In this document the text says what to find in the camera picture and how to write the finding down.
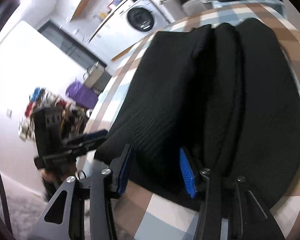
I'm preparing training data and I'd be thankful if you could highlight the black knit sweater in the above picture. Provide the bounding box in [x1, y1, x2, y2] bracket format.
[95, 18, 300, 210]

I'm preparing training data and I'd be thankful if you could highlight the person's left hand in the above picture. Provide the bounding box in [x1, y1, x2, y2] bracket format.
[41, 163, 77, 202]

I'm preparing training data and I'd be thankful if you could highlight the shoe rack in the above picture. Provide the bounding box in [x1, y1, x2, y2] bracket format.
[18, 87, 88, 141]

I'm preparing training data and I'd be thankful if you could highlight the purple bag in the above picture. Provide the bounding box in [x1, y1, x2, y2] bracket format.
[65, 80, 98, 109]

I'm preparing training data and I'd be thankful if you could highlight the woven basket bag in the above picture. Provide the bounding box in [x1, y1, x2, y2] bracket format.
[83, 62, 111, 94]

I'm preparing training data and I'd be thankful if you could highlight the white front-load washing machine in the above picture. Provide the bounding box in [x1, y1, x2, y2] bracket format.
[89, 0, 169, 59]

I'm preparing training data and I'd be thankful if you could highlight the grey sofa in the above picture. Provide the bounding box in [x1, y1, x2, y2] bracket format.
[159, 0, 213, 21]

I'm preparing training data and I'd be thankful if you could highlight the light blue checked cloth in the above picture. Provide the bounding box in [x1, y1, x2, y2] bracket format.
[212, 0, 285, 14]

